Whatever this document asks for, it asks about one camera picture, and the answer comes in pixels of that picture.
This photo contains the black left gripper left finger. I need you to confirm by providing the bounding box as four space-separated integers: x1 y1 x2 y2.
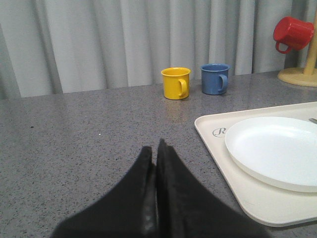
52 146 157 238

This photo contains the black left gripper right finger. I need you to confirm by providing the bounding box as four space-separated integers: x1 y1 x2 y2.
157 140 270 238

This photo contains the white round plate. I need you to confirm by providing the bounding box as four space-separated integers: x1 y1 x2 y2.
225 117 317 192

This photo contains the silver metal fork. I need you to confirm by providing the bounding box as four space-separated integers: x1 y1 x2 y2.
309 118 317 124

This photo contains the cream rabbit print tray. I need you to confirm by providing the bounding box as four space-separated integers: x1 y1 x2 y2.
194 102 317 227

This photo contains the yellow enamel mug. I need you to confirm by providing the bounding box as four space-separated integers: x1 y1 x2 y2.
161 67 191 100

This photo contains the blue enamel mug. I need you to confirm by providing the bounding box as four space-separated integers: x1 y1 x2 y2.
200 63 230 95

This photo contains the wooden mug tree stand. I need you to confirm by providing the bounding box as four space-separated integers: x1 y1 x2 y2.
277 11 317 87

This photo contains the grey pleated curtain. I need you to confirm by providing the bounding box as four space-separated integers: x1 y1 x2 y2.
0 0 317 99

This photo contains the red enamel mug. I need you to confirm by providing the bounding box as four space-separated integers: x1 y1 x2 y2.
273 16 315 54

